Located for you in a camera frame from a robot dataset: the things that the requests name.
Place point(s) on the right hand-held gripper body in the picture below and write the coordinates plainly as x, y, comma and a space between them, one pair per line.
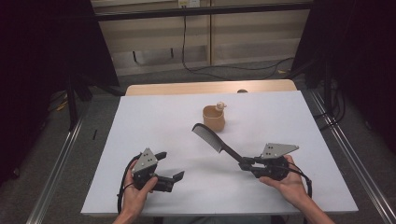
274, 165

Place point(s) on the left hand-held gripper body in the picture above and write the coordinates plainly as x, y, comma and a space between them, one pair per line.
144, 161

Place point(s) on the black comb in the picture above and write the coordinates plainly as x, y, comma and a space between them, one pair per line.
211, 138

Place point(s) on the brown cup with figure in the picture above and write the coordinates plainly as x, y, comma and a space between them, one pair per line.
214, 119

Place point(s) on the person's right hand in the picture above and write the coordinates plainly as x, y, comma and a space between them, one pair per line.
291, 186

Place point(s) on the person's left hand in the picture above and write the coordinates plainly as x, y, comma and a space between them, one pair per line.
134, 199

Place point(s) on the white table cover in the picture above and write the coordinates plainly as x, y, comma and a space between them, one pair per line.
218, 193

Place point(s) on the small black stick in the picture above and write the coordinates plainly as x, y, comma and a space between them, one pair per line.
94, 134

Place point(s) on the dark round knob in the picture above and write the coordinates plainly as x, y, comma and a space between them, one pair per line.
242, 91

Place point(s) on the black metal stand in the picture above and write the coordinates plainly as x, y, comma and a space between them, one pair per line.
72, 105

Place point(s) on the small yellow scrap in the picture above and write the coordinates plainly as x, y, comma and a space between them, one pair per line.
281, 71

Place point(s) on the black horizontal bar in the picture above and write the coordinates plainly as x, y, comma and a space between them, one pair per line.
155, 14

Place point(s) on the black curtain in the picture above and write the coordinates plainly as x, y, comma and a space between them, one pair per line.
367, 46
31, 62

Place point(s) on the aluminium floor rail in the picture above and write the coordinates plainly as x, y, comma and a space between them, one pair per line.
358, 168
53, 180

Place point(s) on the white wall outlet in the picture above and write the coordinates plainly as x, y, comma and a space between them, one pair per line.
188, 3

